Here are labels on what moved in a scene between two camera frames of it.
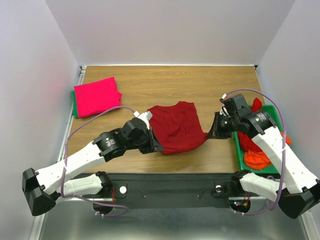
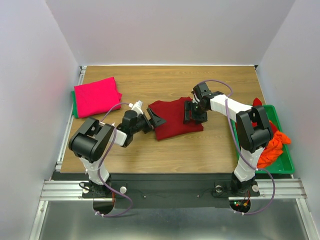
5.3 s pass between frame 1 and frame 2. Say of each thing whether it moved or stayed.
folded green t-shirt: stayed
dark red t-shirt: moved
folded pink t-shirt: stayed
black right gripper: moved
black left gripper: moved
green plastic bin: stayed
